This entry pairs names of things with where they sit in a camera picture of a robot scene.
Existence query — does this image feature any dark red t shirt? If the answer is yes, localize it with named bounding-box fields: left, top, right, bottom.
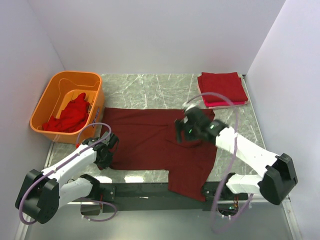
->
left=102, top=107, right=217, bottom=202

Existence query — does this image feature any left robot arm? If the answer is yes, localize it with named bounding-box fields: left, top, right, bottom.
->
left=15, top=132, right=119, bottom=225

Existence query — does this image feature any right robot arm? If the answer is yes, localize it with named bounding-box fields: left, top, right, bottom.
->
left=174, top=105, right=298, bottom=205

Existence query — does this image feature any bright red shirt in basket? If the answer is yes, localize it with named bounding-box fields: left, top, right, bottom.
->
left=42, top=92, right=90, bottom=133

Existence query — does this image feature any orange plastic basket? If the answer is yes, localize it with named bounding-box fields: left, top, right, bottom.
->
left=29, top=71, right=105, bottom=144

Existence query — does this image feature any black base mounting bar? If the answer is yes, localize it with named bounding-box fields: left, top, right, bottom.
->
left=69, top=181, right=251, bottom=217

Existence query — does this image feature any folded dark red shirt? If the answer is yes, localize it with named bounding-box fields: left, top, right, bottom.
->
left=197, top=72, right=248, bottom=102

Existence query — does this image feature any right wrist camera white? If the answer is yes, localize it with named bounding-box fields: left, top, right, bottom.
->
left=182, top=102, right=198, bottom=112

